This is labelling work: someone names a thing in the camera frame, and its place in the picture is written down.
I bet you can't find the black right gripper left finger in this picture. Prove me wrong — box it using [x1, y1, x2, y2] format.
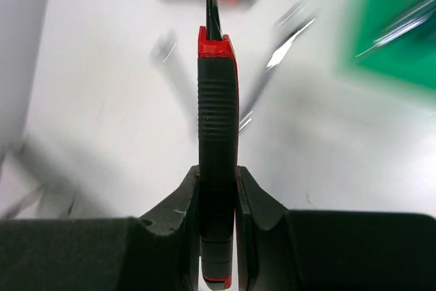
[1, 167, 199, 290]

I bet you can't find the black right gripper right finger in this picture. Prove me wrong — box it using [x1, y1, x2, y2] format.
[236, 167, 435, 290]

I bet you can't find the blue screwdriver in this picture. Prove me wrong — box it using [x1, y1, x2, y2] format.
[355, 0, 435, 58]

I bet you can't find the silver wrench left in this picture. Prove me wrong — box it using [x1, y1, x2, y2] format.
[150, 30, 198, 142]

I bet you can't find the silver wrench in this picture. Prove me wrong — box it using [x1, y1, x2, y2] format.
[150, 30, 198, 142]
[238, 0, 317, 134]

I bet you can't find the silver wrench right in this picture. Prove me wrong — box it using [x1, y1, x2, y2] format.
[238, 0, 317, 134]

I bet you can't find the green compartment tray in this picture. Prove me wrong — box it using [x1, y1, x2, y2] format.
[339, 0, 435, 89]

